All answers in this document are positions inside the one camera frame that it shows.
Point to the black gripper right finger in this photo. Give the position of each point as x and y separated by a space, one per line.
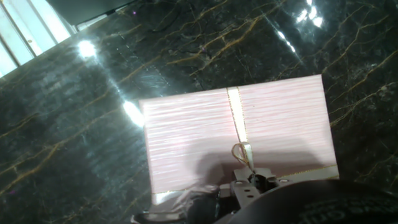
245 193

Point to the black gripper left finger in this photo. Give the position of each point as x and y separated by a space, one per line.
183 208

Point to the pink box lid with ribbon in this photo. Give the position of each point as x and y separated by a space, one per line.
192 140

